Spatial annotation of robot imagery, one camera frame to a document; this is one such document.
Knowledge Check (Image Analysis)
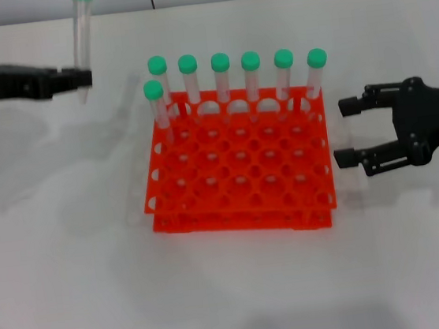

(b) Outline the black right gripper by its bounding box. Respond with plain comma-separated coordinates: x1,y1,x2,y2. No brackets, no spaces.
325,73,439,183

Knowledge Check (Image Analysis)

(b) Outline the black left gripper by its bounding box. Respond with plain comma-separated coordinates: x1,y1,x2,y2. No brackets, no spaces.
0,53,95,106

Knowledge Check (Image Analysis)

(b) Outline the clear test tube green cap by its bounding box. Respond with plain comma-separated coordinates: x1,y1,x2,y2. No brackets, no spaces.
142,77,176,141
240,50,265,103
146,54,178,121
300,47,333,102
65,0,106,106
273,47,299,102
210,50,236,105
177,53,203,106

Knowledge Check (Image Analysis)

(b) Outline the orange plastic test tube rack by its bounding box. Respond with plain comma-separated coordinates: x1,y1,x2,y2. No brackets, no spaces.
131,74,341,249

